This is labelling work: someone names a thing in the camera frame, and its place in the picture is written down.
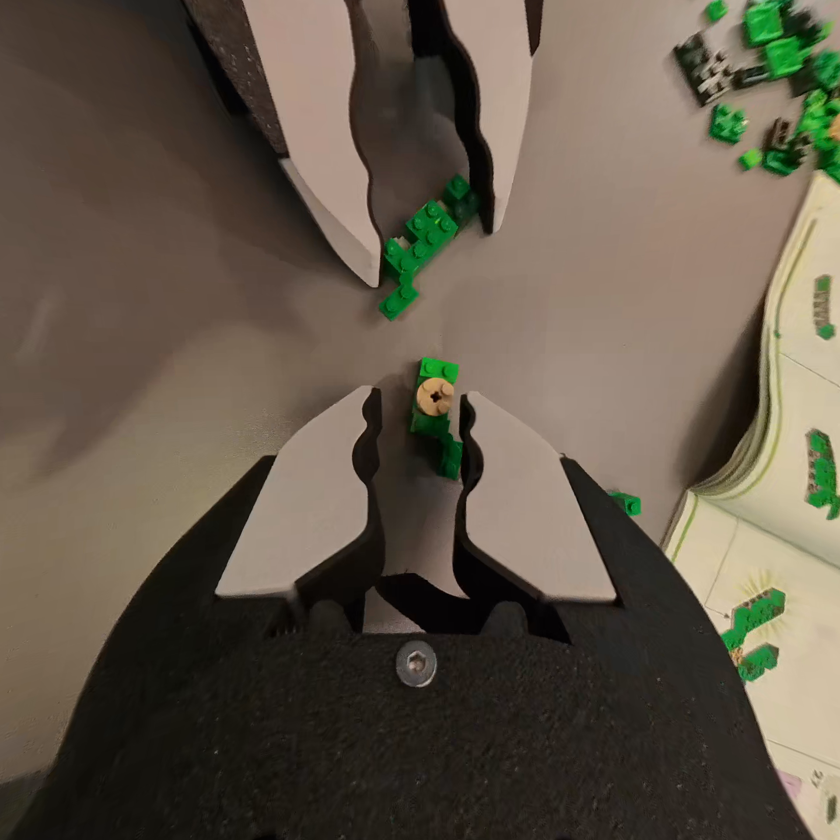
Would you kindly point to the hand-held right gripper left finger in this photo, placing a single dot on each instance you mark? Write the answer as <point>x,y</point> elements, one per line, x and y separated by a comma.
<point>308,512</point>

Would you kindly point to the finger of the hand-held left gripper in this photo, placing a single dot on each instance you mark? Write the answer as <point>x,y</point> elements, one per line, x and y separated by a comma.
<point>499,98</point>
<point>308,98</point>

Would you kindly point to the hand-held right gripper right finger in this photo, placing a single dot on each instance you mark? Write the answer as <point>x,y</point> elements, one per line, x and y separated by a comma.
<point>531,525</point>

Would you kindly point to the large green brick assembly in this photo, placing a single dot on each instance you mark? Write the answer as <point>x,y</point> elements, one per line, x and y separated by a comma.
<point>426,236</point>

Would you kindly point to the green brick with tan round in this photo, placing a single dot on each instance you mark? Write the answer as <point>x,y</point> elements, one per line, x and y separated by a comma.
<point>435,396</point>

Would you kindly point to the small green brick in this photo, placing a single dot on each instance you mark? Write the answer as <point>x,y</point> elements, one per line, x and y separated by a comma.
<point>628,505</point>

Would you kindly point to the pile of green black bricks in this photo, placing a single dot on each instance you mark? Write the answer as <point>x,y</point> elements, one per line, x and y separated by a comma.
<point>764,26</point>

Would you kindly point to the brick instruction booklet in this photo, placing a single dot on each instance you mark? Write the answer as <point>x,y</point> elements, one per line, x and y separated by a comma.
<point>787,407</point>

